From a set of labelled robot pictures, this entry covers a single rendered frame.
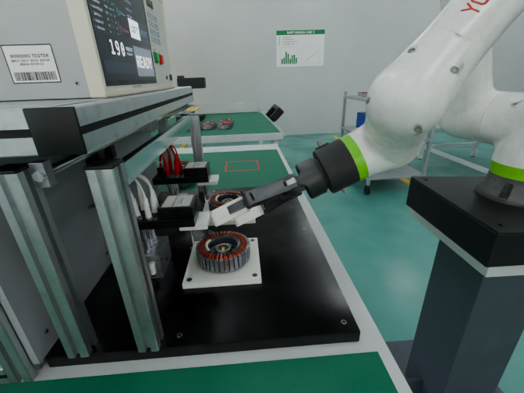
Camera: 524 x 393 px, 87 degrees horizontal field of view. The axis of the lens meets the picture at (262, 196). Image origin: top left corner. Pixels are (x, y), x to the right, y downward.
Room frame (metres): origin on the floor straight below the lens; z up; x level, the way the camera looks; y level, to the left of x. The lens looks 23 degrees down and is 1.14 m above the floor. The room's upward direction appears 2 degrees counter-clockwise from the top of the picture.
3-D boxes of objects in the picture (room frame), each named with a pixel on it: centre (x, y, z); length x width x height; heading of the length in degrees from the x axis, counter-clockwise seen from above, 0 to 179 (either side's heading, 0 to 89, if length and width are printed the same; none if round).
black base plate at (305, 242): (0.62, 0.11, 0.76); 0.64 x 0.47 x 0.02; 3
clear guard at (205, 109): (0.77, 0.11, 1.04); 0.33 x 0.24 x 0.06; 93
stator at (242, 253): (0.50, 0.09, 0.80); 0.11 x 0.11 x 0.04
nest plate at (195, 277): (0.50, 0.09, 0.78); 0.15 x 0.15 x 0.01; 3
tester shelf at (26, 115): (0.60, 0.41, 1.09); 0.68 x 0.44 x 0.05; 3
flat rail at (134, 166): (0.61, 0.19, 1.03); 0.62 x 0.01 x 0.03; 3
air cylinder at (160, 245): (0.49, 0.23, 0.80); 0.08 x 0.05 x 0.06; 3
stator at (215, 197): (0.74, 0.10, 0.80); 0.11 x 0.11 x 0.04
